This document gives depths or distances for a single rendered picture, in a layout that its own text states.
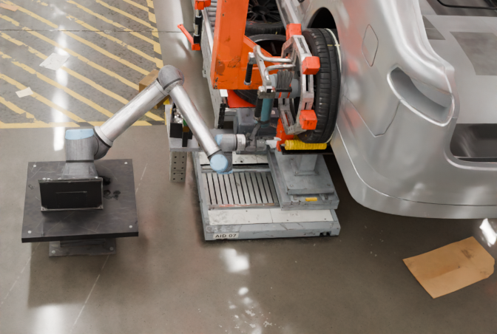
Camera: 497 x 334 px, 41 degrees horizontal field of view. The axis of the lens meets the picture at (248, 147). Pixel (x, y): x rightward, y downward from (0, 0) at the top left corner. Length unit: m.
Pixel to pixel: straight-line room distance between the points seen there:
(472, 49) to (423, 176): 1.42
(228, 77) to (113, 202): 1.10
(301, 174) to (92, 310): 1.51
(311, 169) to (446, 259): 0.99
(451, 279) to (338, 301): 0.74
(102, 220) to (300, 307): 1.18
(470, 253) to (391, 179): 1.42
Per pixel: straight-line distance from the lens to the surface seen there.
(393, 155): 3.04
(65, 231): 3.68
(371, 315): 3.90
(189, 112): 3.62
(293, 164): 4.28
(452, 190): 3.16
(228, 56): 4.21
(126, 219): 3.73
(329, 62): 3.63
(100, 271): 3.88
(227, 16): 4.06
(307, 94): 3.61
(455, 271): 4.30
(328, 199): 4.21
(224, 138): 3.71
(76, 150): 3.72
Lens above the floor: 2.98
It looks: 39 degrees down
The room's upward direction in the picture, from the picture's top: 9 degrees clockwise
